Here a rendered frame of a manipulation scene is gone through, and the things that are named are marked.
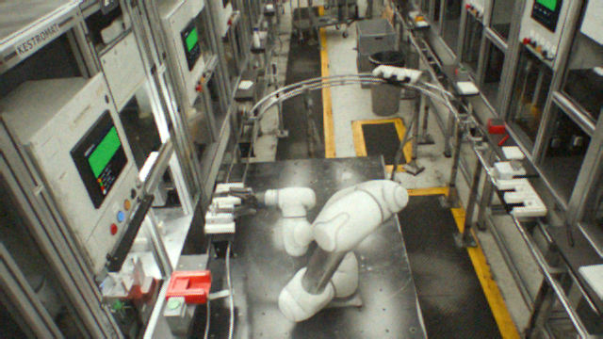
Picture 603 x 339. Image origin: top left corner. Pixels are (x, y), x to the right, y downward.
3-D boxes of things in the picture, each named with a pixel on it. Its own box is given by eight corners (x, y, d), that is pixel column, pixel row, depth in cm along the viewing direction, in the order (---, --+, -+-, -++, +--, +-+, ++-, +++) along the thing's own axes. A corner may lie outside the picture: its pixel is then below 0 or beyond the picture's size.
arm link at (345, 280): (366, 283, 196) (366, 249, 184) (337, 307, 187) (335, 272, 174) (340, 265, 207) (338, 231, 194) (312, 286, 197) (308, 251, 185)
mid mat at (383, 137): (420, 170, 387) (420, 169, 386) (358, 174, 390) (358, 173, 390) (401, 118, 469) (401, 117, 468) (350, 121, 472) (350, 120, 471)
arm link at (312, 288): (331, 303, 190) (292, 334, 179) (307, 275, 196) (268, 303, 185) (394, 213, 130) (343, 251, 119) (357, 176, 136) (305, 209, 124)
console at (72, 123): (107, 275, 127) (41, 140, 101) (15, 279, 129) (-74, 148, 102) (151, 187, 161) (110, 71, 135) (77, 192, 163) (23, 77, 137)
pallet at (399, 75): (372, 82, 362) (372, 70, 356) (379, 75, 371) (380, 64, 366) (414, 88, 344) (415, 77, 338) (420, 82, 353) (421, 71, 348)
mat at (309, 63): (337, 172, 395) (337, 171, 394) (272, 176, 398) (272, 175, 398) (323, 5, 874) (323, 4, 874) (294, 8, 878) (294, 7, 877)
